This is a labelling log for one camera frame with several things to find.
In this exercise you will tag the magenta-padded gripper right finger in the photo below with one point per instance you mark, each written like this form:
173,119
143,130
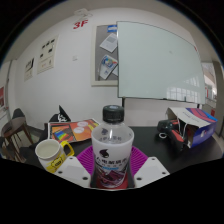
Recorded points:
150,170

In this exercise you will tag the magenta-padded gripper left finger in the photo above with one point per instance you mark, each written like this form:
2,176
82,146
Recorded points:
75,170

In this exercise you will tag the clear black-capped drink bottle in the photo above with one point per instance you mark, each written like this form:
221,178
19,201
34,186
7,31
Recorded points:
112,150

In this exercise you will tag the white and yellow mug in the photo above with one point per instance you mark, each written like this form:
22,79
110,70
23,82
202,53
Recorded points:
50,155

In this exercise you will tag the colourful printed booklet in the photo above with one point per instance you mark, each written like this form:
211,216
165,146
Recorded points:
73,130

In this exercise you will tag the black and red device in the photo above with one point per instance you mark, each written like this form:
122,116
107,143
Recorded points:
171,131

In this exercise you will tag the small black flag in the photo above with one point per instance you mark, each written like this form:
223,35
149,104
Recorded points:
61,115

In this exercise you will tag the blue and white cardboard box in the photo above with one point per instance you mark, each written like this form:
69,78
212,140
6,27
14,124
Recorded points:
200,125

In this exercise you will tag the round wooden side table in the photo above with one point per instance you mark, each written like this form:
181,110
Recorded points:
15,128

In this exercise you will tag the dark chair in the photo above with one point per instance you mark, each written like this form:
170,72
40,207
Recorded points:
18,113

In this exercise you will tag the whiteboard on black stand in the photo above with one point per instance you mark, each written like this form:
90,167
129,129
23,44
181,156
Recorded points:
160,60

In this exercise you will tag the grey framed notice board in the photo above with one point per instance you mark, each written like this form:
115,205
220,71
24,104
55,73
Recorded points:
104,53

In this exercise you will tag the red wall poster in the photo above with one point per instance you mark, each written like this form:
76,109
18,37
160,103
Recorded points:
1,96

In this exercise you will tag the small white wall poster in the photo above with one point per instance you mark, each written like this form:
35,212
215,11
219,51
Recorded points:
29,69

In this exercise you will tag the large white wall poster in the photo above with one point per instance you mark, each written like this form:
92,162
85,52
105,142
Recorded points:
47,55

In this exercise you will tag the red wall floor sign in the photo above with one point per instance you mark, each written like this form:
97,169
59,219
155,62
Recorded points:
80,24

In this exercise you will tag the white wall fixture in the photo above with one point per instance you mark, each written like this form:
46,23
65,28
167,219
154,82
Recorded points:
83,13

